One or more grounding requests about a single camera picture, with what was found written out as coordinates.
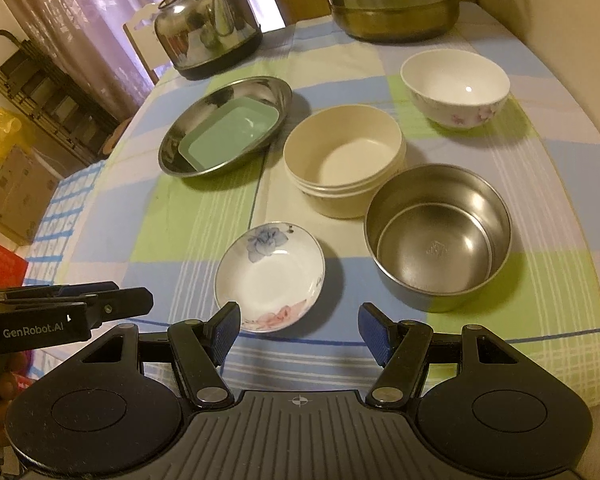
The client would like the checked tablecloth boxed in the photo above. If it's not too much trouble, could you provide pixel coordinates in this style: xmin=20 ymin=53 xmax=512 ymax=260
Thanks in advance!
xmin=22 ymin=2 xmax=600 ymax=406

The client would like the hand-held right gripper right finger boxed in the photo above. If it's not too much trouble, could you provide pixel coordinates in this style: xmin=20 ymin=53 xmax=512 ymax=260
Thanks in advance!
xmin=357 ymin=302 xmax=523 ymax=408

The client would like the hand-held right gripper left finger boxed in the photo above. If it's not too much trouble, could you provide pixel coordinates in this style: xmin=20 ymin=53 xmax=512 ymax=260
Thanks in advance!
xmin=80 ymin=301 xmax=243 ymax=408

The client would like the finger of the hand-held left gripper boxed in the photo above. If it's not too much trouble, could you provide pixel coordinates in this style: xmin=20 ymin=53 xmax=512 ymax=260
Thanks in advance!
xmin=82 ymin=287 xmax=155 ymax=330
xmin=0 ymin=281 xmax=121 ymax=305

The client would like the green square dish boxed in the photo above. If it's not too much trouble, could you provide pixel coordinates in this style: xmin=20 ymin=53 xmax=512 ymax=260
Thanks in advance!
xmin=178 ymin=97 xmax=281 ymax=173

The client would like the stainless steel kettle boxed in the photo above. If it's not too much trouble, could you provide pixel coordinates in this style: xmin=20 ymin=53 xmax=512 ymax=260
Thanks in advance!
xmin=152 ymin=0 xmax=262 ymax=81

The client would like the cardboard box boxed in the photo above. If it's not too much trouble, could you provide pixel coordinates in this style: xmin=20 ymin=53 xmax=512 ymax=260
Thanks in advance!
xmin=0 ymin=144 xmax=64 ymax=247

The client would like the red box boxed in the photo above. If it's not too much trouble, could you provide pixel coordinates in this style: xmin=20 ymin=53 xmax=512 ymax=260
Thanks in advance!
xmin=0 ymin=238 xmax=29 ymax=292

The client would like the stainless steel bowl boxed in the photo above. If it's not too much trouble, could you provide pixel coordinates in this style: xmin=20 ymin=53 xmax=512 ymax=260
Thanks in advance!
xmin=363 ymin=162 xmax=514 ymax=314

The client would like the black folding rack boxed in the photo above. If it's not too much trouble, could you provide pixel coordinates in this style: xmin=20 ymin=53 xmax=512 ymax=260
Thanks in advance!
xmin=0 ymin=30 xmax=124 ymax=167

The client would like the white pink-floral bowl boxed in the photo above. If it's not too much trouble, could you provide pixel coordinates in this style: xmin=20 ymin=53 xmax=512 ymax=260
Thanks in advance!
xmin=400 ymin=50 xmax=511 ymax=134

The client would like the white chair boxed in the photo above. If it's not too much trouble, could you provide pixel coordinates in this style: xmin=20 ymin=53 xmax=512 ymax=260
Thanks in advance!
xmin=122 ymin=2 xmax=171 ymax=84

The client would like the white floral saucer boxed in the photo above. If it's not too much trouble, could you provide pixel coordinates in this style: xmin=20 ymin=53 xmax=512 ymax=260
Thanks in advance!
xmin=214 ymin=220 xmax=326 ymax=334

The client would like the steel basin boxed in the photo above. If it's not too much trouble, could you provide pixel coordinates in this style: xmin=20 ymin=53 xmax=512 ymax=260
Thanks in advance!
xmin=158 ymin=76 xmax=294 ymax=179

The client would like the cream plastic bowl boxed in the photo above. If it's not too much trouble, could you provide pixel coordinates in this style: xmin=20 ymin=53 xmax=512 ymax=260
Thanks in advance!
xmin=287 ymin=160 xmax=407 ymax=200
xmin=283 ymin=106 xmax=407 ymax=193
xmin=292 ymin=170 xmax=406 ymax=220

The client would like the stainless steel steamer pot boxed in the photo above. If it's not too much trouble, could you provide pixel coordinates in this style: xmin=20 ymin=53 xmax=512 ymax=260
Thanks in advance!
xmin=287 ymin=0 xmax=482 ymax=44

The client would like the sheer curtain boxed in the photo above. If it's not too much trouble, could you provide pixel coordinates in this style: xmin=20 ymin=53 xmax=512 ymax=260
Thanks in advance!
xmin=0 ymin=0 xmax=287 ymax=111

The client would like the yellow plastic bag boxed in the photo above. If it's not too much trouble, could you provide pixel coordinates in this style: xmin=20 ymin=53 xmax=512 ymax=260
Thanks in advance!
xmin=0 ymin=108 xmax=37 ymax=162

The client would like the pile of oranges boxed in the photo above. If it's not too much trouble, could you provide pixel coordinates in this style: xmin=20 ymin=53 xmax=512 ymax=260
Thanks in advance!
xmin=0 ymin=354 xmax=33 ymax=443

